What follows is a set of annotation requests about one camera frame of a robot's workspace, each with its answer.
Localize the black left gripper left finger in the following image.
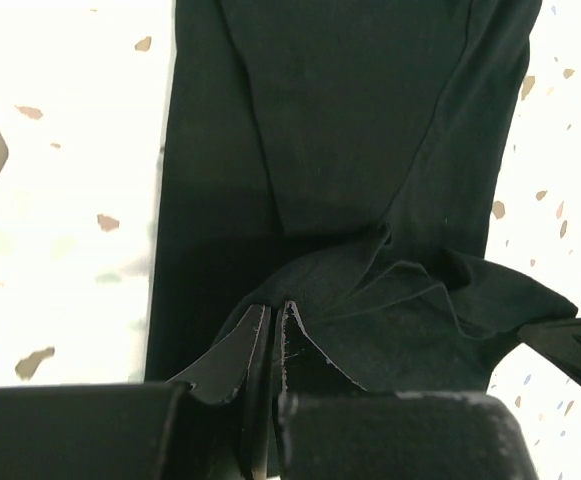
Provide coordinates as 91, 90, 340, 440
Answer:
0, 305, 271, 479

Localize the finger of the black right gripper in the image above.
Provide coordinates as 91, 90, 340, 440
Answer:
519, 318, 581, 386

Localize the black t-shirt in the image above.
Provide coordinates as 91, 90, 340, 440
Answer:
146, 1, 577, 391

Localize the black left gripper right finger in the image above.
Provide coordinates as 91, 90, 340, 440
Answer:
274, 302, 537, 480

